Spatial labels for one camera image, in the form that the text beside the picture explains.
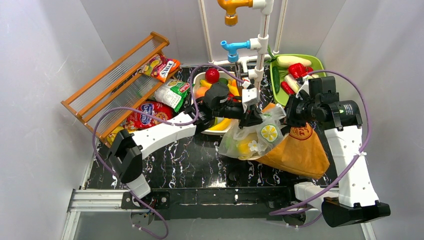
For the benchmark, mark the red pomegranate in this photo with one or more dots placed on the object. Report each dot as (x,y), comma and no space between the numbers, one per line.
(212,75)

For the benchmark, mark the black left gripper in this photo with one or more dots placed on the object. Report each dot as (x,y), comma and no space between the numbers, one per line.
(250,116)

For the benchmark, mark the orange yox snack bag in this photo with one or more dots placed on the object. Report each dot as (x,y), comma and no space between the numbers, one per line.
(160,67)

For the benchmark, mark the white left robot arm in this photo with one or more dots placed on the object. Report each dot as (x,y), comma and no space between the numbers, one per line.
(128,150)

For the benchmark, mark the red chili pepper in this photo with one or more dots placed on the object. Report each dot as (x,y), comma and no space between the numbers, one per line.
(287,89)

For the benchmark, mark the red bell pepper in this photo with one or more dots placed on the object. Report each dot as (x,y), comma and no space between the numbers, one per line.
(298,70)

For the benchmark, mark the green vegetable tray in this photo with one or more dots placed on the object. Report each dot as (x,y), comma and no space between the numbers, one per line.
(282,98)

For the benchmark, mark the peach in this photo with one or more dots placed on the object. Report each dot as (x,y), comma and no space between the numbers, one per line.
(200,92)

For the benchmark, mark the blue tap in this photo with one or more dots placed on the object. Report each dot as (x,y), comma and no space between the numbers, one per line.
(232,49)

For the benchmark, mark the yellow mango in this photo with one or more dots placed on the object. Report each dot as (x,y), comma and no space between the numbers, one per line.
(221,126)

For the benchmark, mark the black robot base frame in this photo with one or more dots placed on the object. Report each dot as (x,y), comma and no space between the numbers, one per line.
(225,203)

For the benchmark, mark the yellow lemon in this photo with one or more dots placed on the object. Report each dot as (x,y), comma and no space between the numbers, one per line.
(247,147)

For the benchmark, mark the white radish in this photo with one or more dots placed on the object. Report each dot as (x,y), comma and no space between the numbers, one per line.
(285,61)

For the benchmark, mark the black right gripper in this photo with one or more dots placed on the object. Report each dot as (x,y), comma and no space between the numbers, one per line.
(292,112)

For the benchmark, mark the white fruit tray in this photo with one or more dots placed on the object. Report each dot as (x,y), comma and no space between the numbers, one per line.
(198,78)

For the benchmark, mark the wooden dish rack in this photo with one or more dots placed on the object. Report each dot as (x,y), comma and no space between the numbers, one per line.
(102,104)

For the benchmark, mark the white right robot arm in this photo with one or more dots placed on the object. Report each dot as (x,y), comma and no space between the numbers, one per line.
(356,201)

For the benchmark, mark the yellow snack wrapper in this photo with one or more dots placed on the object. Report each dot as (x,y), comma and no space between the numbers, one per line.
(111,137)

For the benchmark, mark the red snack bag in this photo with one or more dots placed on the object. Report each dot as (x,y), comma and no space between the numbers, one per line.
(137,121)

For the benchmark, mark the green cucumber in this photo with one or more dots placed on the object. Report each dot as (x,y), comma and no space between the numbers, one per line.
(276,79)

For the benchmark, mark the orange tap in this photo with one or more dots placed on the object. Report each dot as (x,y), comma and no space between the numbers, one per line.
(230,7)

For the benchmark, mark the orange canvas tote bag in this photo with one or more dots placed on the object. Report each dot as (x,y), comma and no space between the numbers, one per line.
(300,153)

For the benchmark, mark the green chips bag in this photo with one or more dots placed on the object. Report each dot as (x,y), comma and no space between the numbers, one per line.
(172,93)

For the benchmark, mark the clear lemon print plastic bag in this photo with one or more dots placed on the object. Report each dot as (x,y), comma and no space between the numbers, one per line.
(269,133)

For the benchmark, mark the white pvc pipe frame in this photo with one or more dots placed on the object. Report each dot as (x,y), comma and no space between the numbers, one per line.
(252,66)

